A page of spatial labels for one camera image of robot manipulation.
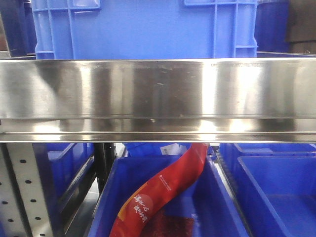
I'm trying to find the blue bin rear centre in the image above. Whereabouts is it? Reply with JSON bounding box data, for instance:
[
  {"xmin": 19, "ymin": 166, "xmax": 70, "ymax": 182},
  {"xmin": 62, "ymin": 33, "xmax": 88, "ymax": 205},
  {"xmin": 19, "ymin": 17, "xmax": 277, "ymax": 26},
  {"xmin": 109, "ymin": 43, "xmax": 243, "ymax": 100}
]
[{"xmin": 123, "ymin": 142, "xmax": 191, "ymax": 157}]

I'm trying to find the blue bin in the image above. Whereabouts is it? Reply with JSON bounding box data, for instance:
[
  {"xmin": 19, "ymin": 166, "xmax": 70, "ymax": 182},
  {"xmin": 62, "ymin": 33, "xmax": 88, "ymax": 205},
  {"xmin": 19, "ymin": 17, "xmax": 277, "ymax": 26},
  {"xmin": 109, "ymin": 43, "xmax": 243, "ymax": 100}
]
[
  {"xmin": 44, "ymin": 143, "xmax": 94, "ymax": 198},
  {"xmin": 123, "ymin": 142, "xmax": 191, "ymax": 157},
  {"xmin": 236, "ymin": 157, "xmax": 316, "ymax": 237},
  {"xmin": 88, "ymin": 156, "xmax": 248, "ymax": 237},
  {"xmin": 219, "ymin": 143, "xmax": 316, "ymax": 174}
]

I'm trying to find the blue bin rear right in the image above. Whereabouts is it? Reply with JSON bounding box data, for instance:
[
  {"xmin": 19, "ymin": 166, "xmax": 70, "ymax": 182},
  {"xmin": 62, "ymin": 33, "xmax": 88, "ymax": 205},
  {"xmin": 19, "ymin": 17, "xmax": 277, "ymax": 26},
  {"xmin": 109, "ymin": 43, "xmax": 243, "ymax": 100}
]
[{"xmin": 219, "ymin": 143, "xmax": 316, "ymax": 174}]

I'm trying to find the blue bin left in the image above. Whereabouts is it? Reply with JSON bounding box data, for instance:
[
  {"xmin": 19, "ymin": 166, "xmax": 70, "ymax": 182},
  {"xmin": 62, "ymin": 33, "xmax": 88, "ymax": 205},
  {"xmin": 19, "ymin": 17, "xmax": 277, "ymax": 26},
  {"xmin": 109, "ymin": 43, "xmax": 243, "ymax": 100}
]
[{"xmin": 44, "ymin": 143, "xmax": 94, "ymax": 198}]

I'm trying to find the red snack bag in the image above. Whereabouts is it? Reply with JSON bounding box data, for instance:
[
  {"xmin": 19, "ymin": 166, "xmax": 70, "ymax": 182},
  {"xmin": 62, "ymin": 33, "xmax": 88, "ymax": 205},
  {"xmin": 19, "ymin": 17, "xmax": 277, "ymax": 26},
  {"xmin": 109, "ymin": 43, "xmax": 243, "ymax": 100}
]
[{"xmin": 109, "ymin": 143, "xmax": 209, "ymax": 237}]

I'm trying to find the large light blue crate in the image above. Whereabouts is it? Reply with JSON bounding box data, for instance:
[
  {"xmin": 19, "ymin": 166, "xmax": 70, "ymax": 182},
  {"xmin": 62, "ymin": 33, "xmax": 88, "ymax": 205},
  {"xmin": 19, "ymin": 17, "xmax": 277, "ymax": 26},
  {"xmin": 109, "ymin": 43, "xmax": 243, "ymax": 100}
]
[{"xmin": 32, "ymin": 0, "xmax": 257, "ymax": 59}]

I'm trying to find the perforated steel shelf upright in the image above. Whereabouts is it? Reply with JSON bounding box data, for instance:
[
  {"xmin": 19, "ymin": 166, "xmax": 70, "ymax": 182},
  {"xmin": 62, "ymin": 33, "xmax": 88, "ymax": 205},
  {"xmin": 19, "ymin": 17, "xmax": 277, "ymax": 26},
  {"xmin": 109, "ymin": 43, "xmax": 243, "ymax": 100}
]
[{"xmin": 0, "ymin": 143, "xmax": 54, "ymax": 237}]

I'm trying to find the stainless steel shelf rail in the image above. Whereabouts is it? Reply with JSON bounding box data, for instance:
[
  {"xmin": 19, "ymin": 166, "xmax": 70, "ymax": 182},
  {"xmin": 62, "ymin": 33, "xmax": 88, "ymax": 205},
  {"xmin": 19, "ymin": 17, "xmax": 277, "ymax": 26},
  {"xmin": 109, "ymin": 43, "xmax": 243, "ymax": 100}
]
[{"xmin": 0, "ymin": 58, "xmax": 316, "ymax": 143}]

